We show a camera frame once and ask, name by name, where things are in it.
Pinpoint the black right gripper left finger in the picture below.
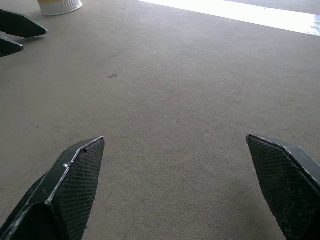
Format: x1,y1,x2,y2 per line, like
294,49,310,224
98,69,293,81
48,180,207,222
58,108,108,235
0,136,106,240

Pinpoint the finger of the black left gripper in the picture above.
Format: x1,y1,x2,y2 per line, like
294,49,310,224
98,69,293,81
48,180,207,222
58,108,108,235
0,33,25,58
0,9,48,39

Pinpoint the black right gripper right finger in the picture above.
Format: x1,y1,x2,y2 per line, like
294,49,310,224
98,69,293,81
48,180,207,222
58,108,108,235
245,133,320,240

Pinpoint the white and yellow paper cup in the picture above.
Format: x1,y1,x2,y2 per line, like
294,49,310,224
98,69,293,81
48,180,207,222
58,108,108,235
37,0,83,17

